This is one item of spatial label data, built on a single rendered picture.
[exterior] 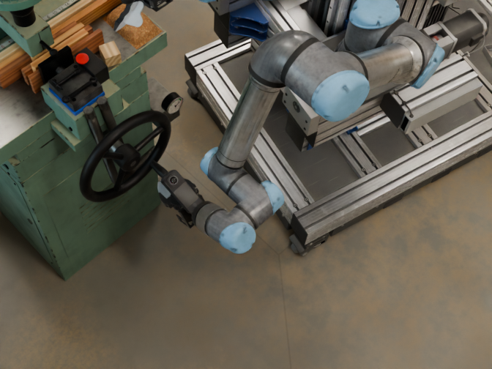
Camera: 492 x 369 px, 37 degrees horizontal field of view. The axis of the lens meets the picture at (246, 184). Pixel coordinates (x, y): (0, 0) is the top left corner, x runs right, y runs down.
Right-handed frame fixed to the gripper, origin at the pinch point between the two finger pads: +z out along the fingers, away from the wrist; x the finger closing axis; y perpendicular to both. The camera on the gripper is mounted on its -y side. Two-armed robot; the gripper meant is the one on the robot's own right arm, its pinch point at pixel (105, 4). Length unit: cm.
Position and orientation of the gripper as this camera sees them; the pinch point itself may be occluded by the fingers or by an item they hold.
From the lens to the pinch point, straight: 175.6
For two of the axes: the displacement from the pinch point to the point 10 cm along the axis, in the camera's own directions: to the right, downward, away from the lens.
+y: 7.0, 5.5, -4.5
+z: -7.1, 5.9, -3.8
